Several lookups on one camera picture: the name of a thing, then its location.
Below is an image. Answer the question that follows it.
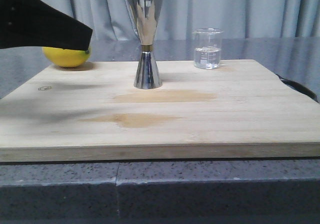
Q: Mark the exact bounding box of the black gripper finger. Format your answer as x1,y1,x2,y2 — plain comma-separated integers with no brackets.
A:
0,0,93,51

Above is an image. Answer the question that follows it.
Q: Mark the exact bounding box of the steel double jigger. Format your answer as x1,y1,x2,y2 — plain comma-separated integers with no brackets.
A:
127,0,162,89

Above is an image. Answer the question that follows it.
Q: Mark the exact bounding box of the clear glass beaker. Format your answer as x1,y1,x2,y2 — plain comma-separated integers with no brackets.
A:
193,28,224,70

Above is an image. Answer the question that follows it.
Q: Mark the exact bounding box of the yellow lemon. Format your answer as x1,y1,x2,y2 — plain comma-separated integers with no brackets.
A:
42,47,91,68

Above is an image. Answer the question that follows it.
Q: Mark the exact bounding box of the wooden cutting board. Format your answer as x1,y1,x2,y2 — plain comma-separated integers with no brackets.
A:
0,60,320,162

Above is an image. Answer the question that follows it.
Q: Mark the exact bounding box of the grey curtain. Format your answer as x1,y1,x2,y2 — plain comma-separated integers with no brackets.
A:
42,0,320,40

